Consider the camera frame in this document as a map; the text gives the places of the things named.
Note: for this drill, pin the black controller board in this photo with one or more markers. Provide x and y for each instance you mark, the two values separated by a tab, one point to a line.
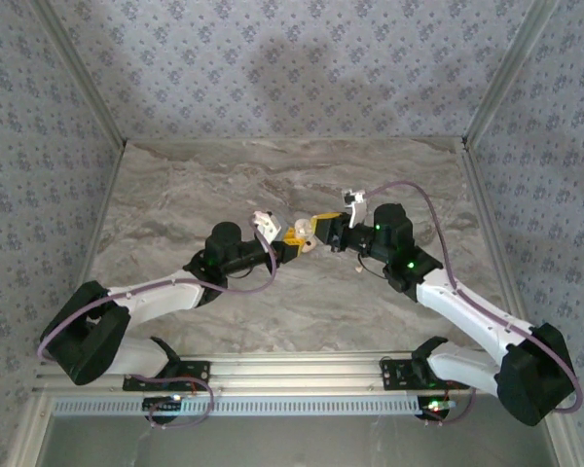
435	413
163	412

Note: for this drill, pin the aluminium table side rail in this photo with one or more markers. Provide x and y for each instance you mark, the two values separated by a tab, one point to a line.
100	219
486	219

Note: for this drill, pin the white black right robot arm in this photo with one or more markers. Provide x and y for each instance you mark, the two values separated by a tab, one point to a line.
467	311

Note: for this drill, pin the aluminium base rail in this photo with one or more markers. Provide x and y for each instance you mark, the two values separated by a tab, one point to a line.
297	372

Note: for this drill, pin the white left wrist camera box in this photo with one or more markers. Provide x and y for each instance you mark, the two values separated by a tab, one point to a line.
268	228

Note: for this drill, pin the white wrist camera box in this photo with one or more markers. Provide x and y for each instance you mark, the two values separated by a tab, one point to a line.
356	214
268	228

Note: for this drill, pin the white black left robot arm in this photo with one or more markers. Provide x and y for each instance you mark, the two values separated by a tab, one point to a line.
160	294

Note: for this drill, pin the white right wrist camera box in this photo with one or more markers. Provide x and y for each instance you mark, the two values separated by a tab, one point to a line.
356	214

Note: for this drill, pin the grey metal panel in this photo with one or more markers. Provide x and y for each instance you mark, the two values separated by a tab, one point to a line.
297	442

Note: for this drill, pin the aluminium frame post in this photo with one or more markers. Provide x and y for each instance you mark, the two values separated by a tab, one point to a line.
508	73
80	73
29	438
562	442

